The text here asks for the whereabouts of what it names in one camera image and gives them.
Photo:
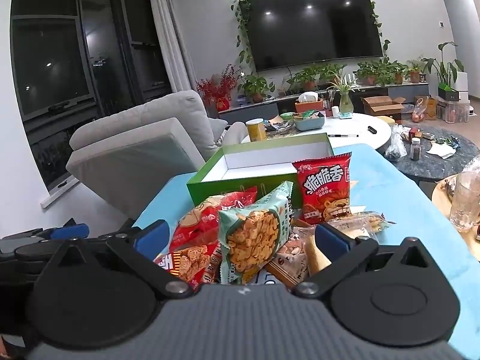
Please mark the tall leafy plant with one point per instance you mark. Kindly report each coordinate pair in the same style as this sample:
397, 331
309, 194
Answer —
444, 67

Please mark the red berry plant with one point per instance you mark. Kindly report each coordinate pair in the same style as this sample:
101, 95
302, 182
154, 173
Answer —
215, 90

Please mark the light blue table cover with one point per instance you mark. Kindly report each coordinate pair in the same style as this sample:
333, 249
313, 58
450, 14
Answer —
405, 202

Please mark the yellow carton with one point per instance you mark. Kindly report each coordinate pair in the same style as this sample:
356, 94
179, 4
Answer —
431, 109

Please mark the glass vase with plant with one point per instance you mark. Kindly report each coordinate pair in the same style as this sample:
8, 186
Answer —
345, 102

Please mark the plastic bag of fruit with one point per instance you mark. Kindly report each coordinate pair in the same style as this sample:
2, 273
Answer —
419, 112

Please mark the black wall television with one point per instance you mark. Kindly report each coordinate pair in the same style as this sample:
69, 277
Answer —
311, 26

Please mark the orange tissue box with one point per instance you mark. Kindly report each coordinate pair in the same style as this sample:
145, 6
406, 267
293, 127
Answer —
308, 105

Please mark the small teal box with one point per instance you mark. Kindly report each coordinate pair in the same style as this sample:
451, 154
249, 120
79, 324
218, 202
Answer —
345, 115

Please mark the red lion print snack packet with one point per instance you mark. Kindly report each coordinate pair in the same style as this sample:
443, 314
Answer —
318, 183

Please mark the white floor appliance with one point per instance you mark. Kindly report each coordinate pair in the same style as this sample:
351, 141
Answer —
464, 86

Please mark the clear storage box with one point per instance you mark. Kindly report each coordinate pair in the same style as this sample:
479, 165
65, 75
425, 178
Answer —
453, 112

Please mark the green bowl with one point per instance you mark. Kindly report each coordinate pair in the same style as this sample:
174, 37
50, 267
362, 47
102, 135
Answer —
288, 116

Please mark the clear plastic bag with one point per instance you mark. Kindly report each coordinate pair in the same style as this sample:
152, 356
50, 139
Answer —
395, 144

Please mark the open cardboard box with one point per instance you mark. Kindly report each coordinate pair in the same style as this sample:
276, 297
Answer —
382, 109

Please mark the white cushion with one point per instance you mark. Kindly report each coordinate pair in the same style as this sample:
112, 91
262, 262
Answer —
234, 133

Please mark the mint green snack packet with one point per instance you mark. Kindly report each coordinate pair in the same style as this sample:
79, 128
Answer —
247, 240

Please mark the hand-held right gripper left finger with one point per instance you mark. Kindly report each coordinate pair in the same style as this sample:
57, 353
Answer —
150, 237

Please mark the white cup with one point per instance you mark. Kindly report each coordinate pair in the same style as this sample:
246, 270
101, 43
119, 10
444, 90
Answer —
335, 111

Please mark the clear long bread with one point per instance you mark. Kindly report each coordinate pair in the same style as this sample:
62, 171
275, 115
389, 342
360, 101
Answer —
367, 225

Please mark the glass mug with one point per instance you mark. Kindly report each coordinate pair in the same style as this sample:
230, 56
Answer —
463, 202

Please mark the teal plastic basket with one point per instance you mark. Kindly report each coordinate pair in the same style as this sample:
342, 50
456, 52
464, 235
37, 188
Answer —
309, 123

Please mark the green cardboard box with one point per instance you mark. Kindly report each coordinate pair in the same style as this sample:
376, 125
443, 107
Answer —
202, 192

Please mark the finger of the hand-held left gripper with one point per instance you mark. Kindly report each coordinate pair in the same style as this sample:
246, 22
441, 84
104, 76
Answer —
71, 231
22, 233

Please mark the small glass jar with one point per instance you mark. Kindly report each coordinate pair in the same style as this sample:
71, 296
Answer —
415, 150

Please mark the white router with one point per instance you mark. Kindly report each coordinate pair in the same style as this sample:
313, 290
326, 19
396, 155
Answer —
349, 77

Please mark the light grey sofa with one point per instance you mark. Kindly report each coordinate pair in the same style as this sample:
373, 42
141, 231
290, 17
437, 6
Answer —
131, 146

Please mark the pile of dark wrappers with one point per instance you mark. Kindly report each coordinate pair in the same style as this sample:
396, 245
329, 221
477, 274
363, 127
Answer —
279, 125

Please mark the red round cracker packet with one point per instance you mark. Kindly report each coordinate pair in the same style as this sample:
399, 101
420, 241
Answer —
198, 228

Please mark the grey television stand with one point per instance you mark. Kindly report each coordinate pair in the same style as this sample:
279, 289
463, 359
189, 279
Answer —
247, 109

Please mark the orange sliced cake packet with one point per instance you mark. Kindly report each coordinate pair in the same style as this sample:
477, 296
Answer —
313, 255

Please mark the row of potted green plants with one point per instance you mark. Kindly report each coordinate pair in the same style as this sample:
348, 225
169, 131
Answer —
369, 73

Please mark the black pen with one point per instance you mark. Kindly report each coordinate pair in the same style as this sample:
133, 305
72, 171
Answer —
343, 135

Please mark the white paper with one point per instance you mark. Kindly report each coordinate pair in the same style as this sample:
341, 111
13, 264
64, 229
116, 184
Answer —
440, 150

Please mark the green and black box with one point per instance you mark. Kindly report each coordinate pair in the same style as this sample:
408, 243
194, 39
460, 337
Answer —
448, 93

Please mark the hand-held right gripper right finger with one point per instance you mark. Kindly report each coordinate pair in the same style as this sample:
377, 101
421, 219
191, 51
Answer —
332, 242

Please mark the yellow snack can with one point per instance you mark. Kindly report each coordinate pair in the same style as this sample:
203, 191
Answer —
256, 130

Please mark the red fried cube snack packet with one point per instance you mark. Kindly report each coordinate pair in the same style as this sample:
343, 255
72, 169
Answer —
187, 260

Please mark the dark marble round table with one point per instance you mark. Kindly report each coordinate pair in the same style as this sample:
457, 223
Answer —
431, 167

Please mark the dark window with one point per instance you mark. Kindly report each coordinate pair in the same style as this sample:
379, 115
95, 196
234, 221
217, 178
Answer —
56, 63

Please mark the white round table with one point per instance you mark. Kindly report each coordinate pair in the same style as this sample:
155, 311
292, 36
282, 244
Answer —
360, 125

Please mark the small red box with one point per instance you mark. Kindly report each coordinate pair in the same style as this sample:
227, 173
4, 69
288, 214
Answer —
414, 132

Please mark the brown striped snack packet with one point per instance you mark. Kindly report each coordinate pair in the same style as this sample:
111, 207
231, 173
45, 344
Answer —
288, 258

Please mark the white curtain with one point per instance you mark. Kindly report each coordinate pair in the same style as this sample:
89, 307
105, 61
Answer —
168, 33

